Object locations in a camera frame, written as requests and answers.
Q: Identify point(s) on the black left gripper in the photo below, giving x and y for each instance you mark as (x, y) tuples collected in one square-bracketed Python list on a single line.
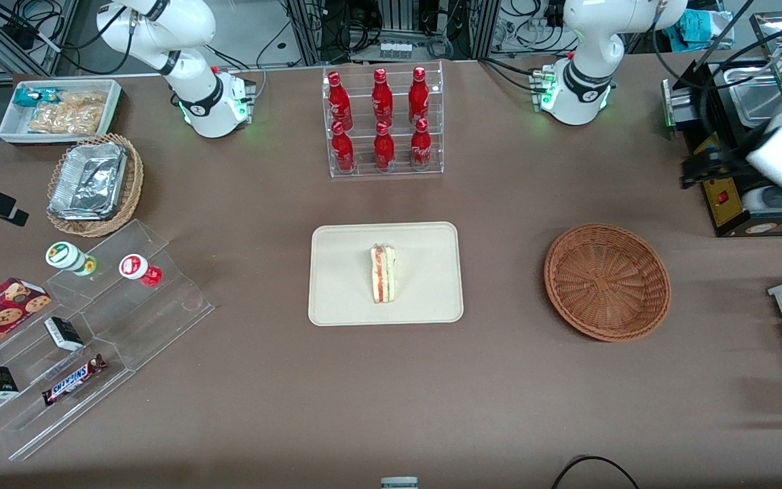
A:
[(729, 164)]

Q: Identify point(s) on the triangular sandwich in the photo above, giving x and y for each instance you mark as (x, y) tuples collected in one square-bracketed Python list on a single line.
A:
[(383, 275)]

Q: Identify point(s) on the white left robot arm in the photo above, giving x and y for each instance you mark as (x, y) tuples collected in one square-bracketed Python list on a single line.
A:
[(584, 41)]

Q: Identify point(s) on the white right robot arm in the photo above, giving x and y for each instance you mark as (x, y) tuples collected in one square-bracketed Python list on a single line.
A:
[(191, 41)]

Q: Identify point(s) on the aluminium foil tray stack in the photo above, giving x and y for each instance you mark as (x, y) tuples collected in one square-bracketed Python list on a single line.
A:
[(87, 182)]

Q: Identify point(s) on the light wicker basket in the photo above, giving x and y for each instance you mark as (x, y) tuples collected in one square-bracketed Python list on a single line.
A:
[(134, 183)]

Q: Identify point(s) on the brown wicker basket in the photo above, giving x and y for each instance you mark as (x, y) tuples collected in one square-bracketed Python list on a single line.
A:
[(605, 282)]

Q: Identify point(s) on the beige plastic tray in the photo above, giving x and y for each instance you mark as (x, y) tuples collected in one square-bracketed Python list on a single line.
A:
[(343, 285)]

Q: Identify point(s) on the black countertop appliance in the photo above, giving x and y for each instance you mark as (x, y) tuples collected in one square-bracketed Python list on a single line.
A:
[(723, 204)]

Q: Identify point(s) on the green-lid white cup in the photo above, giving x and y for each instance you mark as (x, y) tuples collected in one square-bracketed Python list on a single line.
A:
[(65, 256)]

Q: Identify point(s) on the white plastic bin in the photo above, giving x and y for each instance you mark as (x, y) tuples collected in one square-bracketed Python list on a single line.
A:
[(14, 129)]

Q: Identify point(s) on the bagged cracker snacks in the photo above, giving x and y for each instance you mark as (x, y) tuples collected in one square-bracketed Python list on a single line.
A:
[(72, 114)]

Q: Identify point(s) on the teal snack packet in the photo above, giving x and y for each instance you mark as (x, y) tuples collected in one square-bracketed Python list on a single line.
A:
[(28, 96)]

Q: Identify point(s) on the red-lid white cup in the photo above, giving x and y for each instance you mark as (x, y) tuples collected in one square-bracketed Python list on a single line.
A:
[(134, 266)]

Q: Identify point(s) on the teal cloth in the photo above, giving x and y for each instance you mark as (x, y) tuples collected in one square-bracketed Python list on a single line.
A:
[(700, 27)]

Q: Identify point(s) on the clear acrylic stepped display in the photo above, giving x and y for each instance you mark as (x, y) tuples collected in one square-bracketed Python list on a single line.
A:
[(146, 319)]

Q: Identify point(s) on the Snickers chocolate bar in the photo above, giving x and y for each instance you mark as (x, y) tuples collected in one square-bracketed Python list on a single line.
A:
[(72, 380)]

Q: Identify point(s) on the red soda bottle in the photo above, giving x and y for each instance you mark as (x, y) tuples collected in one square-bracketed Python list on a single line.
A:
[(384, 149), (419, 95), (339, 102), (382, 98), (343, 151), (421, 146)]

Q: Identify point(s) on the clear acrylic bottle rack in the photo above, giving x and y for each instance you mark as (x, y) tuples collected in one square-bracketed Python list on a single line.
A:
[(401, 171)]

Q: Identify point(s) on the small grey device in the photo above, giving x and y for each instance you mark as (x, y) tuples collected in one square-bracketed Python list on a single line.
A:
[(399, 483)]

